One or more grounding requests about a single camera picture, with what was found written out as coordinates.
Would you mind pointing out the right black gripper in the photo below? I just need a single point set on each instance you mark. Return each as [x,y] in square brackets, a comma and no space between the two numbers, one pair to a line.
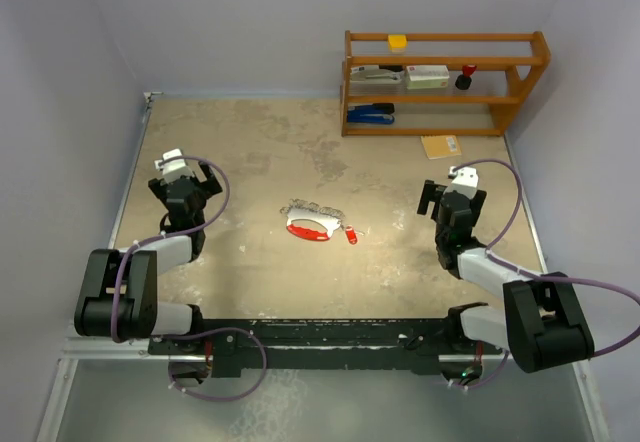
[432,193]

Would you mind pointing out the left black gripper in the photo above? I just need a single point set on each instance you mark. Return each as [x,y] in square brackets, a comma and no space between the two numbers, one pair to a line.
[209,183]

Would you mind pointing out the red key fob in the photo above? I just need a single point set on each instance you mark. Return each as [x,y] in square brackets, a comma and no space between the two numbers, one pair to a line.
[351,235]

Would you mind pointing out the silver red key holder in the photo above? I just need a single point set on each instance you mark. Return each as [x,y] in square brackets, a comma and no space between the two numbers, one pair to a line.
[310,221]

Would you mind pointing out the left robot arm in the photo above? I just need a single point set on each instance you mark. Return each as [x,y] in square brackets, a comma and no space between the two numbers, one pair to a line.
[119,293]

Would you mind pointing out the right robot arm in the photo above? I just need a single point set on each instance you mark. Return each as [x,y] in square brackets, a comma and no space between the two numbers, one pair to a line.
[542,324]

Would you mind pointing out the blue black stapler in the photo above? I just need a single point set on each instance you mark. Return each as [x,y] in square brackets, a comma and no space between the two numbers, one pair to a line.
[376,113]

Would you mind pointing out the red black stamp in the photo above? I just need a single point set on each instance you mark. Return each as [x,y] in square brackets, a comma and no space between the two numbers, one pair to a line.
[464,79]

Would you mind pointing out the white staples box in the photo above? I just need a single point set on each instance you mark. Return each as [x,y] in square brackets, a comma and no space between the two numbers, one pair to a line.
[427,76]

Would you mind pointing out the wooden shelf rack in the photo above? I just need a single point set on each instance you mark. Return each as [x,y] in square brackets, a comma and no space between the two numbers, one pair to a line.
[509,65]

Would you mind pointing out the grey stapler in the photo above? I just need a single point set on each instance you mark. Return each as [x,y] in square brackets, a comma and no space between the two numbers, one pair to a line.
[376,74]

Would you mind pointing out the yellow block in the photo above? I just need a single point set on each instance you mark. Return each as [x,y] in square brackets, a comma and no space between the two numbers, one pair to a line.
[397,43]

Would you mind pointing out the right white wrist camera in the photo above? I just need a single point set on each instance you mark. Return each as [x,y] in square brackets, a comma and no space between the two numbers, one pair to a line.
[464,181]

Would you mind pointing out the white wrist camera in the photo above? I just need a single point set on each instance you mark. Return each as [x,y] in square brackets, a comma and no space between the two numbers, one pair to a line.
[464,181]
[173,166]

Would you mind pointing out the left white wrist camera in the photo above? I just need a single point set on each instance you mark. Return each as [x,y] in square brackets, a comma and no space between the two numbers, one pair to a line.
[173,166]

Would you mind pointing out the black base frame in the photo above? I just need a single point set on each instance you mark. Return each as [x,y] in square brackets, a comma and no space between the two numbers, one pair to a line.
[231,346]

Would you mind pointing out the aluminium rail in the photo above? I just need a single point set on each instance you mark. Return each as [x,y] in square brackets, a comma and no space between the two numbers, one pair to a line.
[90,348]

